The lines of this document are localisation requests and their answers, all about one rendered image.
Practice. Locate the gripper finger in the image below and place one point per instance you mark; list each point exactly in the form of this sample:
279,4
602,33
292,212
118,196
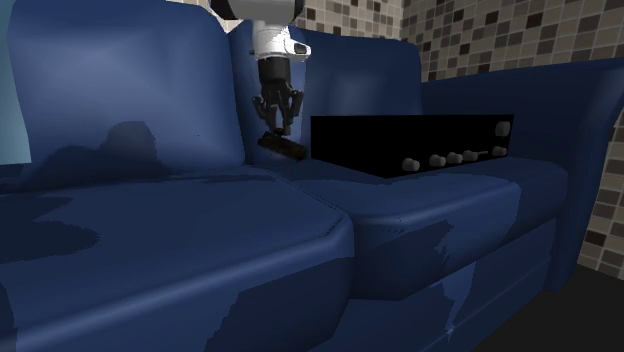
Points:
263,108
291,108

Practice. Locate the blue sofa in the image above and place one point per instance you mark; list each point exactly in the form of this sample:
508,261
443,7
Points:
195,229

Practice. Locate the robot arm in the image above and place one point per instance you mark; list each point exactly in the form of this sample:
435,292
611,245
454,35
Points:
265,34

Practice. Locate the black remote control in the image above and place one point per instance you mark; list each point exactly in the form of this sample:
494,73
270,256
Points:
282,145

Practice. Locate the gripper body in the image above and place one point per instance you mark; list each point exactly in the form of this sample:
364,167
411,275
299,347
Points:
274,77

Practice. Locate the black box with grey knobs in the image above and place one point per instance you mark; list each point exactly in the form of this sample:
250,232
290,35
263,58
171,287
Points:
390,142

